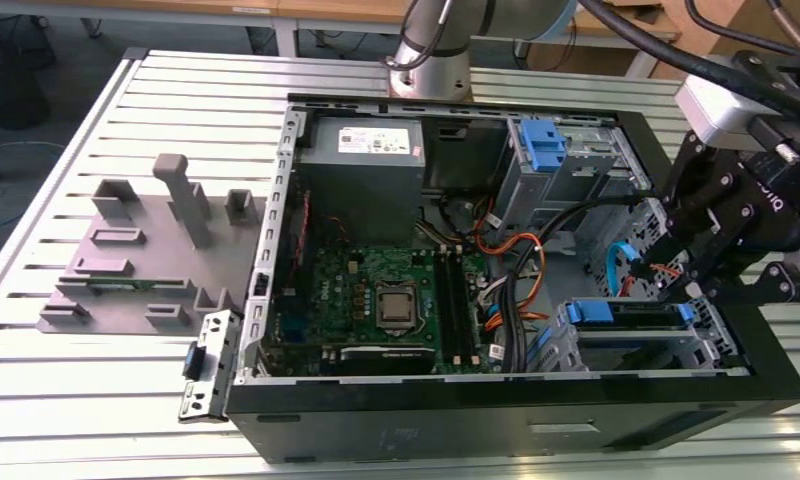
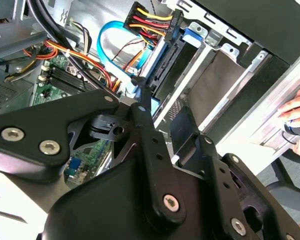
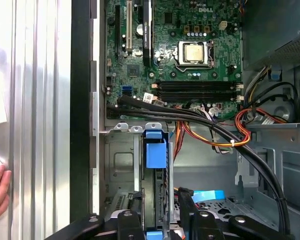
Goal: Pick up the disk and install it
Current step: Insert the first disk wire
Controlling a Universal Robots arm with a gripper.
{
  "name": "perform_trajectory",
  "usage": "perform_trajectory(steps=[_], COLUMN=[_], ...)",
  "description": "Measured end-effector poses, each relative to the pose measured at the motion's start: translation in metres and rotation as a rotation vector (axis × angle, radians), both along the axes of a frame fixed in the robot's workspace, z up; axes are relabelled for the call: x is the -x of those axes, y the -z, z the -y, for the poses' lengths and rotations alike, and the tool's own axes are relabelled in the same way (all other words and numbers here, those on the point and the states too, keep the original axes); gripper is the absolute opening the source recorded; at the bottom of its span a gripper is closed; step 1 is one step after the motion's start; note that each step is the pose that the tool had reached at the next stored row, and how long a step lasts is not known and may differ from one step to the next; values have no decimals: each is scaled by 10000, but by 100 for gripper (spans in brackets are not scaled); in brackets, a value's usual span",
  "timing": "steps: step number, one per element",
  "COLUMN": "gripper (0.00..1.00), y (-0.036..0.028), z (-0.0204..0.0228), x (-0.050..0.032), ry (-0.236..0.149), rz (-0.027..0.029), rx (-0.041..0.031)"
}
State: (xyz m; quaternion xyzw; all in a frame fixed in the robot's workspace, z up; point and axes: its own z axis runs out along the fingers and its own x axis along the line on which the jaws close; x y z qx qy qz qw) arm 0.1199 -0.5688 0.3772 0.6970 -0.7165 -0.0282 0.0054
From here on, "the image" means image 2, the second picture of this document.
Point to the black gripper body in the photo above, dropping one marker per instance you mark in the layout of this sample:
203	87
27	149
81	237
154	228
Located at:
102	205

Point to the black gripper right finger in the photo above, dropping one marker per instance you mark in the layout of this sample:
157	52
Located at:
240	190

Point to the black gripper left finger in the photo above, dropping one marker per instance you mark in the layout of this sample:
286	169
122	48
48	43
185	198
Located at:
40	125

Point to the hard disk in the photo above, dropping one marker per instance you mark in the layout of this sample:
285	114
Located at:
191	37

